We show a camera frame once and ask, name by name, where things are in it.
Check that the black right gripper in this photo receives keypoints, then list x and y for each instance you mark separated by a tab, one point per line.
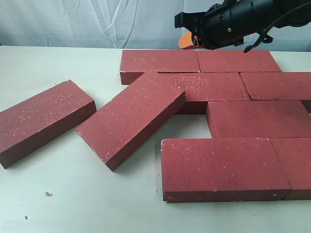
227	24

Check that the red brick with white chip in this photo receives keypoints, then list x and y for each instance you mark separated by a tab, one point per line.
202	88

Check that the red brick middle row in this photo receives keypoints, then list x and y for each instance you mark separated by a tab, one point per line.
267	119

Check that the white backdrop cloth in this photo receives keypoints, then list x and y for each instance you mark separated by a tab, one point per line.
117	24

